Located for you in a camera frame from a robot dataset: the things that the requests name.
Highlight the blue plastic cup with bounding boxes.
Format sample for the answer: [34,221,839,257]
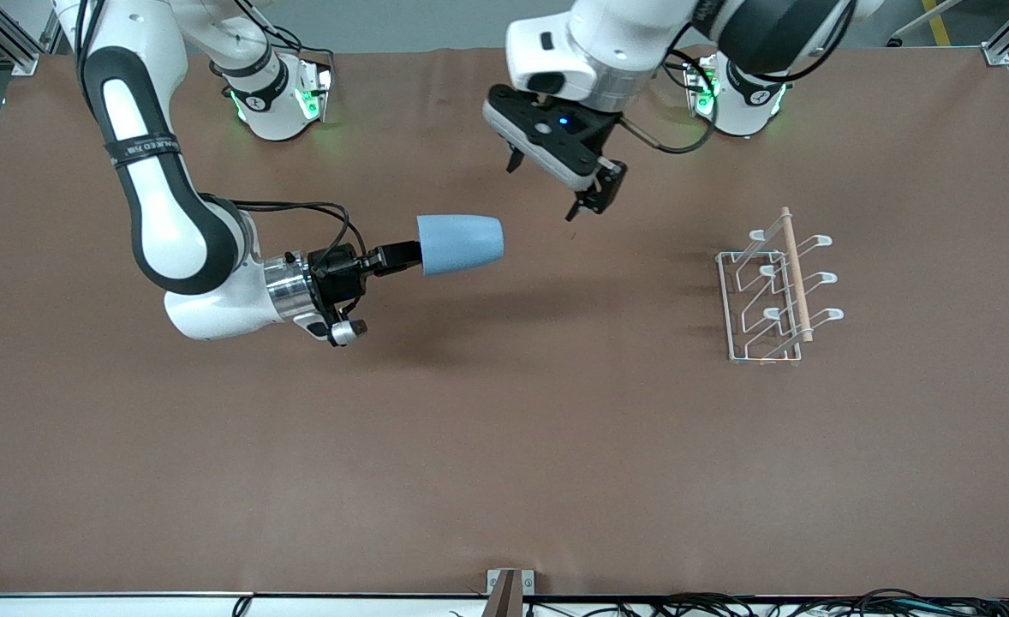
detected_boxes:
[416,214,505,278]

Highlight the left arm base connector plate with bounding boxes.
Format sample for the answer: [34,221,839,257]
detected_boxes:
[686,57,721,119]

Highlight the right arm base connector plate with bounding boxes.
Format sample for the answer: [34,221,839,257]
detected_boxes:
[295,62,336,123]

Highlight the brown table cover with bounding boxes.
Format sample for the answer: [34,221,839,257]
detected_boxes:
[0,45,1009,598]

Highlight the thin white pole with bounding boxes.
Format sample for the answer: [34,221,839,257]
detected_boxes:
[888,0,964,46]

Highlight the yellow floor tape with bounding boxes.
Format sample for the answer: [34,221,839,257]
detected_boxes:
[922,0,952,48]

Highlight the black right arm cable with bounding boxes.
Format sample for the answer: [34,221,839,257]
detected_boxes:
[229,200,367,260]

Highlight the white wire cup holder rack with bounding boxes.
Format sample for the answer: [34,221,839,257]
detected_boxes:
[715,207,845,367]

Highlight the black right base cable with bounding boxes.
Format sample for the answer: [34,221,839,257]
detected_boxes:
[265,24,336,74]

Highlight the small metal table bracket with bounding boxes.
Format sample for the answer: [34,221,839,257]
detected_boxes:
[486,568,536,597]

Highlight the white table edge rail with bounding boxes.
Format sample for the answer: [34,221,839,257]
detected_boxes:
[0,591,1009,617]

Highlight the black cable bundle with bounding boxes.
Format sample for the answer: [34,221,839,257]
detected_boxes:
[522,588,1009,617]

